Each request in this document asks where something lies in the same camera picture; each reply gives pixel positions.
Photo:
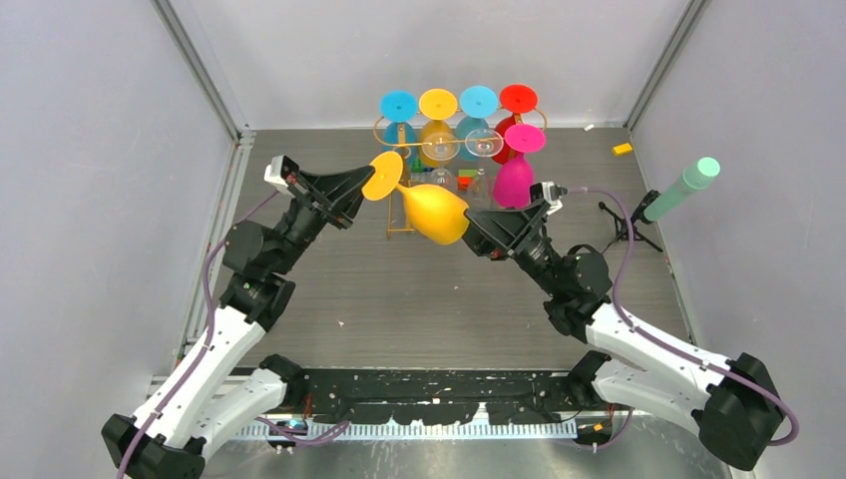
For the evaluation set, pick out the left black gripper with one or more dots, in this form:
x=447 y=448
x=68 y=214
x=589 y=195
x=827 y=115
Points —
x=340 y=194

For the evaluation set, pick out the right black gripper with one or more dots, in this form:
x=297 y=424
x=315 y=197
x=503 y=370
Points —
x=504 y=235

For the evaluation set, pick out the orange front wine glass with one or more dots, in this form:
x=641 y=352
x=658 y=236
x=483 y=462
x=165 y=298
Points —
x=435 y=212

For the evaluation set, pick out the clear wine glass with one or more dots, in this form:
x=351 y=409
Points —
x=441 y=148
x=481 y=165

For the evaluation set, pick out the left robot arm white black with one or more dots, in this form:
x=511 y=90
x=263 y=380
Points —
x=255 y=298

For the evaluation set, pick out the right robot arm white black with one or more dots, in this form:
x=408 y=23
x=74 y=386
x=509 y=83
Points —
x=730 y=404

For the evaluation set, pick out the magenta wine glass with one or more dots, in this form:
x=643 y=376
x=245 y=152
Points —
x=513 y=182

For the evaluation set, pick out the blue back wine glass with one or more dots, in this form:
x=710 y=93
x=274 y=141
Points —
x=398 y=107

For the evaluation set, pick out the yellow back wine glass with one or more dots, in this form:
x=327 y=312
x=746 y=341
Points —
x=437 y=105

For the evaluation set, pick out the teal back wine glass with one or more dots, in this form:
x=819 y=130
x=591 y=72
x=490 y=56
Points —
x=477 y=103

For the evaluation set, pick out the red back wine glass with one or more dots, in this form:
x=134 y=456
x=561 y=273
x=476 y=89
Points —
x=517 y=99

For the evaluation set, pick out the red green toy bricks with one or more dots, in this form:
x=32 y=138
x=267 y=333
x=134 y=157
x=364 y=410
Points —
x=465 y=178

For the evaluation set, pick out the blue green toy bricks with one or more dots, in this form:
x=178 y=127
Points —
x=420 y=170

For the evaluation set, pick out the yellow small block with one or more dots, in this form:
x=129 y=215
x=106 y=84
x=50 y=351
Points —
x=622 y=149

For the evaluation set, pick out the mint green cylinder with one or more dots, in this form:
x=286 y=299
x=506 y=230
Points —
x=693 y=179

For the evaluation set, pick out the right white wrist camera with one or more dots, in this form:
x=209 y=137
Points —
x=551 y=193

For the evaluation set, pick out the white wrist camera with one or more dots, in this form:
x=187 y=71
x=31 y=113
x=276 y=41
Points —
x=280 y=173
x=551 y=193

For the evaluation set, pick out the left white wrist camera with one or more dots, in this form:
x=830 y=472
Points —
x=280 y=173

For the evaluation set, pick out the gold wire glass rack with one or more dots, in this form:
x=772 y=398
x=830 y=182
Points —
x=536 y=118

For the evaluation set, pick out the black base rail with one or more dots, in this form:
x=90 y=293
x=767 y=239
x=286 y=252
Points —
x=419 y=403

